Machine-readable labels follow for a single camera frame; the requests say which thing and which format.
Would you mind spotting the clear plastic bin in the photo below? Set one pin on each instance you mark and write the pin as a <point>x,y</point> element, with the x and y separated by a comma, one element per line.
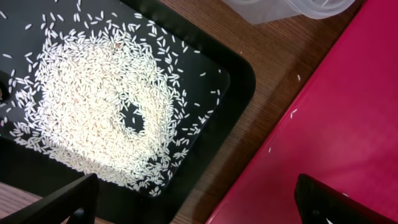
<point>261,11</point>

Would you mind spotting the black waste tray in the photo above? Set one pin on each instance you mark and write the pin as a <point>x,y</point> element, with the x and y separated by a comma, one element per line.
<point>34,173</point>

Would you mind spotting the white rice pile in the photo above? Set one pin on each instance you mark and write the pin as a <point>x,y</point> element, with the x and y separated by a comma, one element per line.
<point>102,89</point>

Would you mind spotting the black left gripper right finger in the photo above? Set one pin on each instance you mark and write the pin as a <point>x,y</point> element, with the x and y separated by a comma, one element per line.
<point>318,203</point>

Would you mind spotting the red serving tray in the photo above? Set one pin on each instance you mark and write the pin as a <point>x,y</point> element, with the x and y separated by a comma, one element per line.
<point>341,129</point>

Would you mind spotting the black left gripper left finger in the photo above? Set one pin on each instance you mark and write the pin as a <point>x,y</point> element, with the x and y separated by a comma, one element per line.
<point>73,203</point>

